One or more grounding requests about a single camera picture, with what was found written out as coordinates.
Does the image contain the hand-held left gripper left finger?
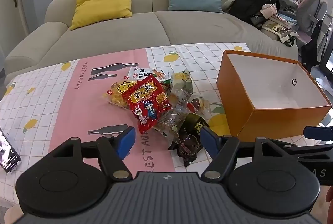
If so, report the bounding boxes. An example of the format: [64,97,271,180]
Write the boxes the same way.
[48,126,136,180]

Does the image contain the yellow cushion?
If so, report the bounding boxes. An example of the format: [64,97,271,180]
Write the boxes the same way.
[69,0,133,31]

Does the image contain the beige sofa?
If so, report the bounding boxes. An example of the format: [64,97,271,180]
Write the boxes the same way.
[5,0,299,81]

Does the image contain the red cartoon snack packet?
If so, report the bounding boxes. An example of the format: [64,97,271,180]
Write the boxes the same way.
[121,75,172,135]

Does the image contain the pink cloth pouch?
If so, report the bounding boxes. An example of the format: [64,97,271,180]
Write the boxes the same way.
[260,4,277,19]

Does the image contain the stack of books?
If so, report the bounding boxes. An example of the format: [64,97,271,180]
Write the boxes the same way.
[271,0,299,29]

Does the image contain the black yellow print packet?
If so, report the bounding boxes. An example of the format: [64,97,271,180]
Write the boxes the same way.
[182,113,210,136]

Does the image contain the clear biscuit packet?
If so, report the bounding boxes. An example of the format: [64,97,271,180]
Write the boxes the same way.
[155,104,193,144]

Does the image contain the black backpack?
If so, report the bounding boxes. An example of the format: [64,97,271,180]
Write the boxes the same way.
[227,0,281,29]

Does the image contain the white crumpled paper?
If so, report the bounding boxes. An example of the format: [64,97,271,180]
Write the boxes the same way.
[311,68,333,96]

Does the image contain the white yellow chips packet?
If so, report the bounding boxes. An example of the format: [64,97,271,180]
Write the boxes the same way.
[166,69,193,110]

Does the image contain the white carrot print packet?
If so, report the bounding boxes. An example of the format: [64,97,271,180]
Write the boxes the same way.
[127,67,173,82]

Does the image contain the orange cardboard box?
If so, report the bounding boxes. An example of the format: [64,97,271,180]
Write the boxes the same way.
[216,50,333,139]

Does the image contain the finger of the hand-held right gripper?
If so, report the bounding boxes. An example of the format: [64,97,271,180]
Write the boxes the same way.
[283,143,333,162]
[303,126,333,140]

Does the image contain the grey office chair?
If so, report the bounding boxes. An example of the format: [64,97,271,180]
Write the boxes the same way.
[295,0,329,41]

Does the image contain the lemon print tablecloth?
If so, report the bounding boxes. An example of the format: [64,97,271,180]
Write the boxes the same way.
[0,43,333,217]

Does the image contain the smartphone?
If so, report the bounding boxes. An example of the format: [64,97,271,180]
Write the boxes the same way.
[0,126,22,174]

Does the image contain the black hanging garment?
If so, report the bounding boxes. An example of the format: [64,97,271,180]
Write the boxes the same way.
[301,22,327,72]

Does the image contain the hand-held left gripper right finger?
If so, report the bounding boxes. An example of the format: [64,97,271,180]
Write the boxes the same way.
[199,126,292,180]

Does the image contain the dark brown glossy packet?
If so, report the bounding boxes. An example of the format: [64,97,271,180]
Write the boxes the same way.
[168,133,205,167]

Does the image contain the yellow star snack packet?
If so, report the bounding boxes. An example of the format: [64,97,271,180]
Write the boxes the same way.
[105,78,133,109]

